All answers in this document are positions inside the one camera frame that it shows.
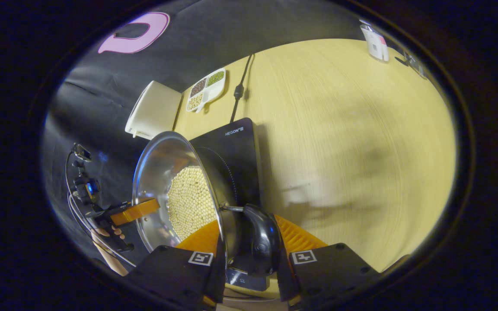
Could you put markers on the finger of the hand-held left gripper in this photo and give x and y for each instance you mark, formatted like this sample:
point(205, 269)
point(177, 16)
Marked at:
point(138, 211)

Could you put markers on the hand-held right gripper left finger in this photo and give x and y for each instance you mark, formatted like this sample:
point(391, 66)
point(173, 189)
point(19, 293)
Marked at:
point(219, 276)

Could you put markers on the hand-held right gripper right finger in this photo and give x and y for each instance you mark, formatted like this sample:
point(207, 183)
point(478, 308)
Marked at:
point(281, 276)

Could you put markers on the stainless steel pot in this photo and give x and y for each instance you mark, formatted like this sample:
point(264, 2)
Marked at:
point(154, 172)

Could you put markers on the pile of soybeans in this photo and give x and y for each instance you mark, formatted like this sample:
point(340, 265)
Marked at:
point(190, 203)

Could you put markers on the black induction cooktop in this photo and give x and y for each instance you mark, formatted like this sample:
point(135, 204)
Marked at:
point(240, 164)

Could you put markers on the white toaster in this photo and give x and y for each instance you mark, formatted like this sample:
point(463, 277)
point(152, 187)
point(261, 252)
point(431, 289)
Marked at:
point(154, 110)

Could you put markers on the white divided dish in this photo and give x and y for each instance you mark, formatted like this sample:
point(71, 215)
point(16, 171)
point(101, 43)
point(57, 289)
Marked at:
point(205, 90)

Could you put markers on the clear bottle pink label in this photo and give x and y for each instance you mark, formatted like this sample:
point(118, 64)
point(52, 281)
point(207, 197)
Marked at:
point(376, 43)

